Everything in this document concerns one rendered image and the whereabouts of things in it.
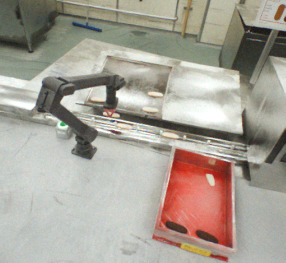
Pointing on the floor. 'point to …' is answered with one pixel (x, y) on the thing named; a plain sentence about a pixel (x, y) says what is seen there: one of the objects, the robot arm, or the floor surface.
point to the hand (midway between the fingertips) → (110, 113)
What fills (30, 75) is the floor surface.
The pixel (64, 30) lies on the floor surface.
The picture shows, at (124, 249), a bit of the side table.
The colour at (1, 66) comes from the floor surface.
